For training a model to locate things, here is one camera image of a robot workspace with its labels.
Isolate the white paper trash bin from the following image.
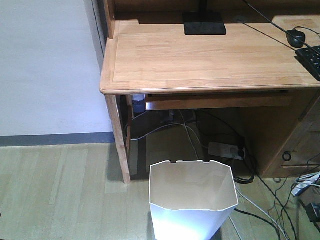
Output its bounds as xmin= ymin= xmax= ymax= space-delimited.
xmin=148 ymin=160 xmax=239 ymax=240

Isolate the white power strip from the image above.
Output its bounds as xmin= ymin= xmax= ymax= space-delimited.
xmin=208 ymin=142 xmax=246 ymax=160

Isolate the wooden desk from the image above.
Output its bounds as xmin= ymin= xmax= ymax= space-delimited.
xmin=100 ymin=0 xmax=320 ymax=184

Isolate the black monitor stand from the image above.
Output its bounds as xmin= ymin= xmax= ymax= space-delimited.
xmin=182 ymin=0 xmax=227 ymax=36

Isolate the wooden keyboard tray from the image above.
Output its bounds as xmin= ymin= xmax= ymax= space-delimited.
xmin=145 ymin=91 xmax=293 ymax=111

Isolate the black computer mouse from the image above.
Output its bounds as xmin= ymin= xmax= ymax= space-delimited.
xmin=285 ymin=29 xmax=306 ymax=49

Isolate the black keyboard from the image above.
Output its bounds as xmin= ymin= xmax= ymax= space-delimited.
xmin=295 ymin=47 xmax=320 ymax=81

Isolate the black desk cable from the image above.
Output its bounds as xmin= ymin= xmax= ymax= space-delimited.
xmin=241 ymin=0 xmax=320 ymax=55

